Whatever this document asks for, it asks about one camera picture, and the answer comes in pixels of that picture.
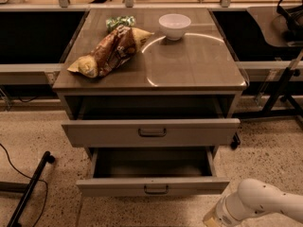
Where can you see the black cabinet caster wheel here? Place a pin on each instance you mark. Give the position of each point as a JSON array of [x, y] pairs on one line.
[[235, 142]]

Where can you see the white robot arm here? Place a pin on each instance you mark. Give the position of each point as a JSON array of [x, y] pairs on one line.
[[253, 199]]

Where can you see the grey top drawer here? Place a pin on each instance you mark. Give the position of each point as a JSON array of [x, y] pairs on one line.
[[150, 132]]

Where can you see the white ceramic bowl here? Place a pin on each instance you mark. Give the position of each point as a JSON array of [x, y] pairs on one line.
[[174, 26]]

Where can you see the black headphones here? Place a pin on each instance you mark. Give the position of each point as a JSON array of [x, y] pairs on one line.
[[293, 17]]

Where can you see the grey drawer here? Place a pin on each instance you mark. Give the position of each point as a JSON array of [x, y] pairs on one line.
[[150, 132], [144, 172]]

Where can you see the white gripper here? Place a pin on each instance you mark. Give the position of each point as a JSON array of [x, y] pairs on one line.
[[222, 214]]

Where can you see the brown yellow chip bag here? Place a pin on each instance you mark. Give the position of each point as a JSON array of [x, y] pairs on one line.
[[113, 50]]

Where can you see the black metal stand leg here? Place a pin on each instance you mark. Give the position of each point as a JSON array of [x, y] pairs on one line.
[[25, 189]]

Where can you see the black tripod stand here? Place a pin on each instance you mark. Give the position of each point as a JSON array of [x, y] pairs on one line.
[[268, 109]]

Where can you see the green snack bag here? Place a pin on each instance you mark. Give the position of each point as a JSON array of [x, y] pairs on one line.
[[113, 22]]

